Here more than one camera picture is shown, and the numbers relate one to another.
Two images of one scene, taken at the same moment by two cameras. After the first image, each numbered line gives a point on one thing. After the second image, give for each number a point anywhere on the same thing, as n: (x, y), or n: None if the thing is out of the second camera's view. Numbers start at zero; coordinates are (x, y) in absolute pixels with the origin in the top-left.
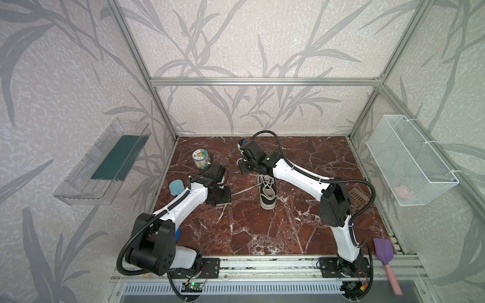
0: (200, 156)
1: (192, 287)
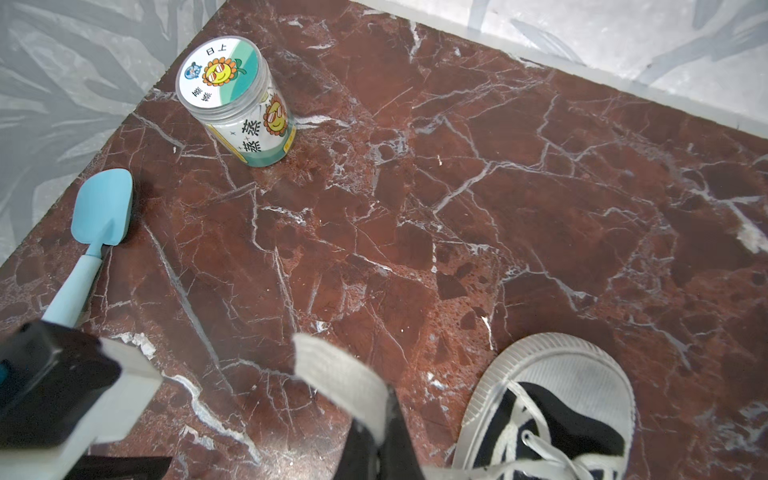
0: (227, 81)
1: None
